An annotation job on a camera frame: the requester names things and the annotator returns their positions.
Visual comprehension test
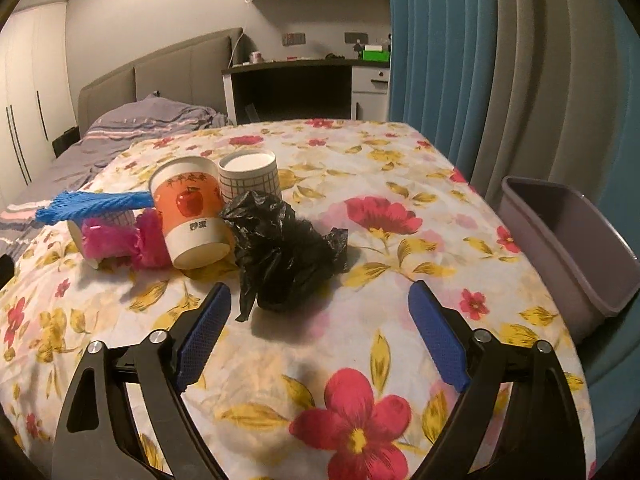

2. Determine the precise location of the grey striped duvet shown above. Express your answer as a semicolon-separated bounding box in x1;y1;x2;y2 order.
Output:
0;94;233;261

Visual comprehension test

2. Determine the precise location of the black plastic bag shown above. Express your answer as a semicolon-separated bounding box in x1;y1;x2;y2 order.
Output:
220;191;349;322

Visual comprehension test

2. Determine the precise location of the pink plastic bag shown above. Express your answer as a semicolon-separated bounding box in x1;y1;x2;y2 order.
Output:
81;208;173;269

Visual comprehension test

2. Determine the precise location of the grey curtain panel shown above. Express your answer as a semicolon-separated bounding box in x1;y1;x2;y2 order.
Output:
467;0;618;211

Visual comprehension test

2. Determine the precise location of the dark desk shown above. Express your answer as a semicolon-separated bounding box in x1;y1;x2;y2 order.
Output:
221;57;391;125

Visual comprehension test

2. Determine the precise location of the black bed frame panel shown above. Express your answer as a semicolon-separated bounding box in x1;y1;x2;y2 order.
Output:
52;127;81;158

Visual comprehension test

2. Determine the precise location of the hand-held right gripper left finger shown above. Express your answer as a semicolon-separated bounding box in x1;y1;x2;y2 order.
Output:
51;282;232;480

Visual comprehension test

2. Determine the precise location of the floral tablecloth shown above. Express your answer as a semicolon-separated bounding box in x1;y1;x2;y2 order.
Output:
0;119;598;480

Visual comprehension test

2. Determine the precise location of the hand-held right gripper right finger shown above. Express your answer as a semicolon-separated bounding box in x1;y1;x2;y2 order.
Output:
407;280;586;480

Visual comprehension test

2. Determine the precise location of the orange paper cup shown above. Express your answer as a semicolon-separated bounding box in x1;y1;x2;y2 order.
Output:
149;156;236;268

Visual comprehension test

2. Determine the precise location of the grid pattern paper cup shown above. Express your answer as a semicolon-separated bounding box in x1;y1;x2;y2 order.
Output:
218;150;281;207
67;208;137;270

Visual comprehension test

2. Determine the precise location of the white wardrobe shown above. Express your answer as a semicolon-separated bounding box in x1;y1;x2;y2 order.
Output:
0;5;68;201

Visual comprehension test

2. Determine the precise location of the white drawer cabinet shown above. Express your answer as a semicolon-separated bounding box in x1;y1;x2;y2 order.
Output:
351;66;391;122

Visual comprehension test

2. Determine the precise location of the grey bed headboard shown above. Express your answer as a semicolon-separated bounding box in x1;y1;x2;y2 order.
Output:
79;27;244;133

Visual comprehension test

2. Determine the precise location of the grey plastic bin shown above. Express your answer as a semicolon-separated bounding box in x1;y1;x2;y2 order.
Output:
500;175;640;343

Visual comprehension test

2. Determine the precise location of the blue foam net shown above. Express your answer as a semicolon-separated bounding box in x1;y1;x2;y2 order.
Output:
35;190;156;226

